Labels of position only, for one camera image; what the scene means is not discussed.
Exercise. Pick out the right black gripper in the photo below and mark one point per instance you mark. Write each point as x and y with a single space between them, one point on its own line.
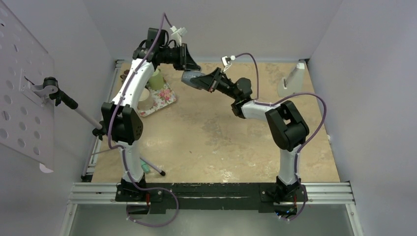
210 82

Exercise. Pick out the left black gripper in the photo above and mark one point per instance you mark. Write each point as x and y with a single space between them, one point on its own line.
186 62

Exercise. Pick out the grey blue mug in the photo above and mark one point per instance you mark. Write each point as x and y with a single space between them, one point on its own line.
189 78

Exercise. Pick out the light green mug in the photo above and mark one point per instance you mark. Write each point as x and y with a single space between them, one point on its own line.
156 82

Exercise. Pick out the beige cream mug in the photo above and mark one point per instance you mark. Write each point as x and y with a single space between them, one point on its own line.
145 101

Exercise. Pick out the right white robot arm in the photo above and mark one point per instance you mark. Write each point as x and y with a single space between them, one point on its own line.
288 128

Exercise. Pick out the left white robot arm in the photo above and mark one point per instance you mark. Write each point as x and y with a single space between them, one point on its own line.
156 49

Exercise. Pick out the dark brown mug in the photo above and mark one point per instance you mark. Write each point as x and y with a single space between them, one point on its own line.
124 75

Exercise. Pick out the floral pattern tray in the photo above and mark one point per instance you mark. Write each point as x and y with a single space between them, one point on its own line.
161 99

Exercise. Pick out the white wedge stand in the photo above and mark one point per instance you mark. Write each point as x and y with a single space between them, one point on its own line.
292 82

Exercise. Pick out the teal marker pen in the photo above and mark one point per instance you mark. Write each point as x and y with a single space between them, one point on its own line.
145 166

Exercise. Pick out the perforated white panel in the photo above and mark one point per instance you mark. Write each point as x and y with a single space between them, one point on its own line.
26 112

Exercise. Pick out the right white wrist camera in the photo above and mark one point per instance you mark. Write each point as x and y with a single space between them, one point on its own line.
227 62

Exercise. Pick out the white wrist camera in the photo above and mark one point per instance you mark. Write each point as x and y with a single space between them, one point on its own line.
227 62
177 34

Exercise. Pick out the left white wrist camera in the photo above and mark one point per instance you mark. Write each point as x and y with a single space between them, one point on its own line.
177 34

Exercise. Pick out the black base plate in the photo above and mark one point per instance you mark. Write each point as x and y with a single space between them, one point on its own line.
264 197

